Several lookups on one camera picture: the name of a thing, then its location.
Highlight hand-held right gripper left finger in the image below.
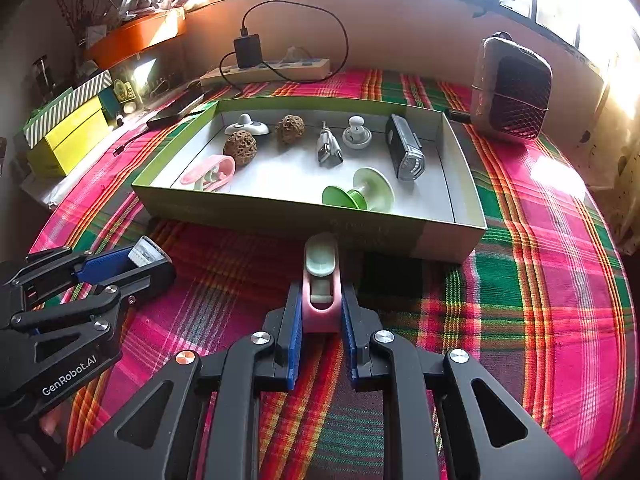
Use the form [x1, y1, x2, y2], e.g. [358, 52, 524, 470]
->
[60, 282, 305, 480]

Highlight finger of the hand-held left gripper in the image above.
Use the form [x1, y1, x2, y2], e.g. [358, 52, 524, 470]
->
[10, 255, 177, 333]
[10, 245, 138, 306]

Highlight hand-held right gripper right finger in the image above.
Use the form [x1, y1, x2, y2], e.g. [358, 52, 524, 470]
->
[340, 282, 583, 480]

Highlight white round jar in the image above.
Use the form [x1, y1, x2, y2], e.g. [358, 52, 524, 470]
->
[129, 236, 168, 267]

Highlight green and white cardboard box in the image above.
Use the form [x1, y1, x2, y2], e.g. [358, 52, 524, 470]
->
[131, 97, 488, 264]

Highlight plain pink clip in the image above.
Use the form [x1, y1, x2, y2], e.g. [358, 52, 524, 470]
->
[180, 155, 237, 193]

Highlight green and white spool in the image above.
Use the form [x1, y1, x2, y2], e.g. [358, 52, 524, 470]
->
[321, 167, 396, 212]

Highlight brown walnut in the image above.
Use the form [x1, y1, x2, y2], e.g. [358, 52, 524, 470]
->
[222, 130, 259, 167]
[275, 114, 306, 147]

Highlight white oval figure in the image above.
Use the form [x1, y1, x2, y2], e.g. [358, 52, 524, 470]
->
[224, 112, 271, 137]

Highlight white usb cable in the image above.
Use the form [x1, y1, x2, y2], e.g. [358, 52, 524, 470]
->
[316, 120, 346, 167]

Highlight black rectangular device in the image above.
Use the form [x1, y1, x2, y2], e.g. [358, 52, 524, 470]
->
[385, 113, 427, 182]

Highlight person's left hand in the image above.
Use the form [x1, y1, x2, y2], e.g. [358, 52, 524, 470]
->
[40, 402, 71, 438]

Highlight yellow cardboard box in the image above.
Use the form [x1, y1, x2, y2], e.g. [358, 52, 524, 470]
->
[25, 110, 113, 178]
[42, 95, 108, 151]

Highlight dark glass jar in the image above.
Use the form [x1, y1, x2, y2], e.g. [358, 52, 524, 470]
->
[32, 55, 56, 101]

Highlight orange planter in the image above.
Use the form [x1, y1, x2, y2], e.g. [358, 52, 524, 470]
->
[82, 7, 187, 71]

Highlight beige power strip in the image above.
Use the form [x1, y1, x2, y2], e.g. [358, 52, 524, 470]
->
[200, 57, 332, 88]

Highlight black charger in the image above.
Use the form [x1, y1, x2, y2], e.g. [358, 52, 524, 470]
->
[234, 25, 263, 68]

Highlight dried twig branches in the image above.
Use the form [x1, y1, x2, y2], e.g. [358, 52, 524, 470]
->
[47, 0, 108, 51]

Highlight small space heater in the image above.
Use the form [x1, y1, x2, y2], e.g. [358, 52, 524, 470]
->
[469, 32, 553, 143]

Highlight cream patterned curtain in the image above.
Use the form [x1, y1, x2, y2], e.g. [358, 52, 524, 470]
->
[570, 60, 640, 261]

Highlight black window latch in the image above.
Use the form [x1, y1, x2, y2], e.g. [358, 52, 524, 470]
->
[472, 0, 516, 18]

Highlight thin black cable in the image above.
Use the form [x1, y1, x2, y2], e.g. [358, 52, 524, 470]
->
[114, 127, 151, 157]

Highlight black charger cable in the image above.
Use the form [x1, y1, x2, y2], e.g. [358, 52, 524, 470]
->
[219, 1, 350, 93]

